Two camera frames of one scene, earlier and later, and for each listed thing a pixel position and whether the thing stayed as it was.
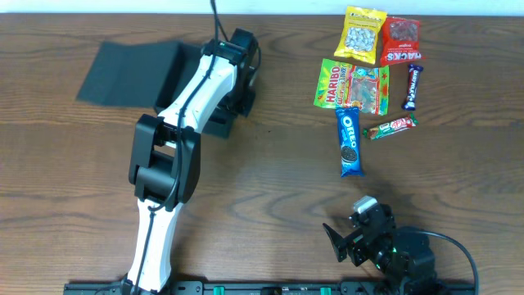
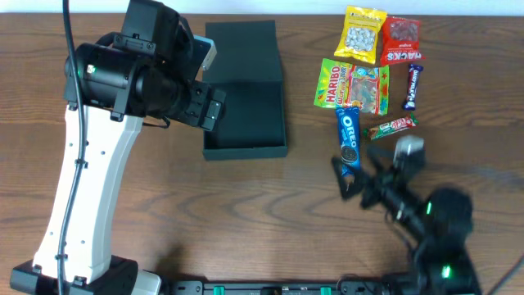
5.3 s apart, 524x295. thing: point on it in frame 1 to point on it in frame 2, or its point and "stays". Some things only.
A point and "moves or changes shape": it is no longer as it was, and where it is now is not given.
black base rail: x=283 y=288 stays
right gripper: x=352 y=242 to x=369 y=184
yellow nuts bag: x=359 y=37 stays
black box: x=151 y=74 moves or changes shape
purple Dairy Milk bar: x=410 y=102 stays
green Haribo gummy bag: x=345 y=85 stays
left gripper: x=219 y=119 to x=205 y=106
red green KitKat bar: x=390 y=127 stays
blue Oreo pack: x=348 y=122 stays
